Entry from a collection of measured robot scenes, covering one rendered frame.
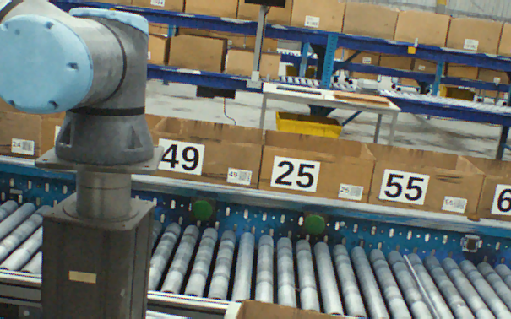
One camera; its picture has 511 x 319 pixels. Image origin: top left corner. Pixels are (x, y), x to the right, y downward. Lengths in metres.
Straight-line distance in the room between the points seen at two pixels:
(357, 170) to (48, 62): 1.36
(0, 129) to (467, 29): 5.49
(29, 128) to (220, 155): 0.69
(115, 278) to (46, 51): 0.47
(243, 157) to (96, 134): 1.00
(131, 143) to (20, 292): 0.69
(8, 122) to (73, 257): 1.10
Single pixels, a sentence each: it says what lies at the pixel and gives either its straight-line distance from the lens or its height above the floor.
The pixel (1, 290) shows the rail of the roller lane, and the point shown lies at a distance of 1.68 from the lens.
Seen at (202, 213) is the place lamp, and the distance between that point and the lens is 1.99.
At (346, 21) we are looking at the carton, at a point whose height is 1.51.
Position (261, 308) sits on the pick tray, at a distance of 1.38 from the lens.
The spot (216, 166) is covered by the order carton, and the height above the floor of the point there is 0.95.
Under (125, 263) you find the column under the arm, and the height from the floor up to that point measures 1.01.
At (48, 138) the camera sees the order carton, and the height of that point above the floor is 0.97.
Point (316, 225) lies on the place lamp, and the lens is 2.00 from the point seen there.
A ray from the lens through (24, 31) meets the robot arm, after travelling 0.91.
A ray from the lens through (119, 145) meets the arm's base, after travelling 1.07.
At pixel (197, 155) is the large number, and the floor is 0.98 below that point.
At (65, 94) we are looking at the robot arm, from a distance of 0.89.
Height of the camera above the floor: 1.50
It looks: 14 degrees down
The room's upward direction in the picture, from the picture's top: 7 degrees clockwise
